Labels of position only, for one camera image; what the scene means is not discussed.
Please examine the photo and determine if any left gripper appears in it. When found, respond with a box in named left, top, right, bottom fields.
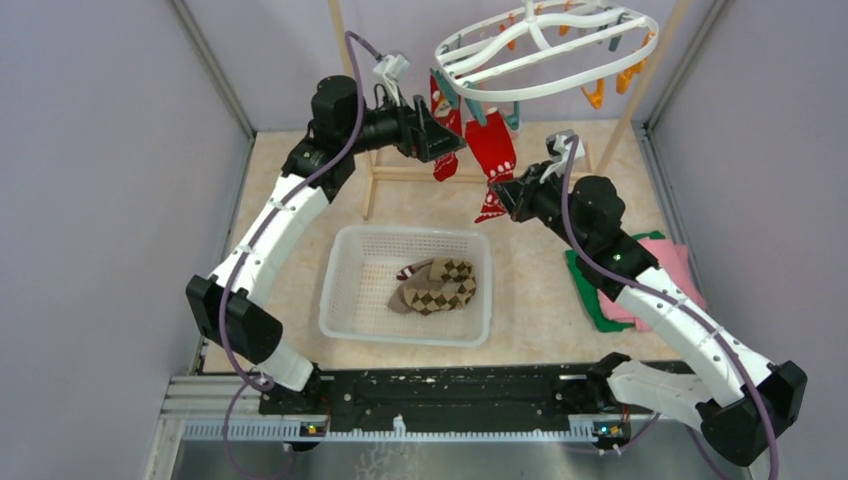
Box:
left=343, top=85, right=466, bottom=163

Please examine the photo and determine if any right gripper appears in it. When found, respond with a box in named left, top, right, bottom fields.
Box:
left=491, top=160, right=589, bottom=254

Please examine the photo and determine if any red patterned sock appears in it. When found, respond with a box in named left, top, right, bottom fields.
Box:
left=430, top=69, right=463, bottom=182
left=465, top=110, right=517, bottom=224

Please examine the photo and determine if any plain brown sock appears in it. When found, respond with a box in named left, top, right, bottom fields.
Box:
left=387, top=259, right=438, bottom=314

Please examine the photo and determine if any brown argyle sock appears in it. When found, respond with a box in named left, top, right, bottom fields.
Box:
left=406, top=257, right=477, bottom=316

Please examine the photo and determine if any white round clip hanger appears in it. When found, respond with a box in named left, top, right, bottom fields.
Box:
left=434, top=1, right=660, bottom=110

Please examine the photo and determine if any white plastic basket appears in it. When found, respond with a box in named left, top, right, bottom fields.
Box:
left=319, top=225, right=493, bottom=347

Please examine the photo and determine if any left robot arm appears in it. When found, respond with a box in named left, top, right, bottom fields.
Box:
left=186, top=75, right=466, bottom=414

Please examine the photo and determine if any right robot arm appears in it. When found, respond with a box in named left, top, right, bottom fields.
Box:
left=492, top=162, right=807, bottom=468

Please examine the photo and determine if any wooden drying rack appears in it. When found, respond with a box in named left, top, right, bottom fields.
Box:
left=327, top=0, right=694, bottom=221

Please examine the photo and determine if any green folded cloth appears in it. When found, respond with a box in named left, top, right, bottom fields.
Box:
left=564, top=250, right=650, bottom=333

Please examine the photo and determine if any pink folded cloth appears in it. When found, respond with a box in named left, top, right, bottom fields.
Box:
left=596, top=238, right=708, bottom=333

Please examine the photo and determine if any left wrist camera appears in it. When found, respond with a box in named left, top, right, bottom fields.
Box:
left=373, top=52, right=410, bottom=105

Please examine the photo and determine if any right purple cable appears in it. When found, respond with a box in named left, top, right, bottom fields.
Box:
left=559, top=134, right=782, bottom=480

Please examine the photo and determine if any purple cable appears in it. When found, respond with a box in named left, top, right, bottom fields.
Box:
left=217, top=30, right=386, bottom=480
left=559, top=134, right=782, bottom=480

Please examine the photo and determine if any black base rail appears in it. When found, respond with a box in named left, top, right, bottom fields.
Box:
left=259, top=363, right=625, bottom=433

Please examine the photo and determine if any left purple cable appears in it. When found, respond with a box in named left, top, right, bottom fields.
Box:
left=217, top=30, right=386, bottom=480

